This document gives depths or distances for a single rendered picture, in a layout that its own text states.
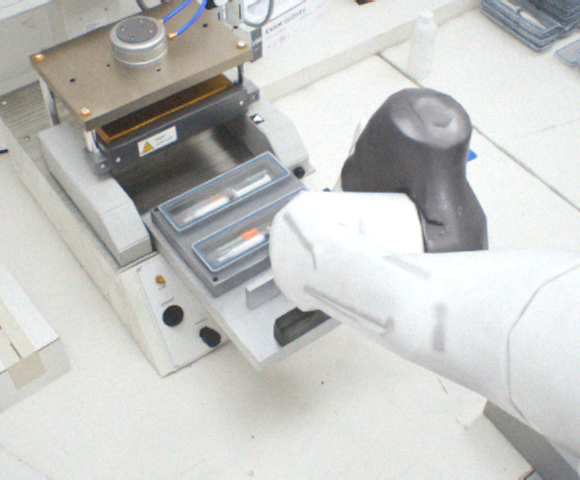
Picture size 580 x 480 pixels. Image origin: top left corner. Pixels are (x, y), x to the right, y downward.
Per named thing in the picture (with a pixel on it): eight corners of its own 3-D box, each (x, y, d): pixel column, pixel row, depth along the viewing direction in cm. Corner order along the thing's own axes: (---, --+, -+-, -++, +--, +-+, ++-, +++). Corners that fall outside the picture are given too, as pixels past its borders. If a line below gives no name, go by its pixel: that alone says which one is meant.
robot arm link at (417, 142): (361, 322, 75) (466, 317, 77) (412, 266, 63) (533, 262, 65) (334, 143, 82) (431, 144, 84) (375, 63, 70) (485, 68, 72)
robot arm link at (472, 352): (679, 257, 49) (457, 176, 78) (382, 267, 44) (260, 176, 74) (654, 430, 51) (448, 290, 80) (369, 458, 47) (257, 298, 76)
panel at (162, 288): (173, 371, 127) (131, 267, 118) (330, 279, 139) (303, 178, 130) (178, 377, 125) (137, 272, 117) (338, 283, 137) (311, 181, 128)
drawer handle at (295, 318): (272, 337, 105) (272, 318, 102) (366, 281, 111) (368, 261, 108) (282, 348, 104) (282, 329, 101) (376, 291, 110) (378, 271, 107)
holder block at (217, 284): (151, 220, 118) (149, 208, 116) (268, 162, 126) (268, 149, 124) (215, 298, 109) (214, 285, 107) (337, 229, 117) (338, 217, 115)
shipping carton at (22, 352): (-53, 331, 132) (-71, 297, 125) (21, 293, 137) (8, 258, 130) (-5, 417, 122) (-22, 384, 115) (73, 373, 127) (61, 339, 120)
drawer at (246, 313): (142, 234, 121) (135, 196, 115) (267, 171, 130) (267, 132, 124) (259, 378, 106) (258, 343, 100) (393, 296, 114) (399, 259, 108)
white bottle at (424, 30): (426, 82, 173) (435, 23, 162) (403, 76, 174) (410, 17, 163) (433, 68, 176) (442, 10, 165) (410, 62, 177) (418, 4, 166)
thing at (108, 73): (24, 83, 130) (4, 12, 120) (193, 14, 142) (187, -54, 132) (95, 171, 117) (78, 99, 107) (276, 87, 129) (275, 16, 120)
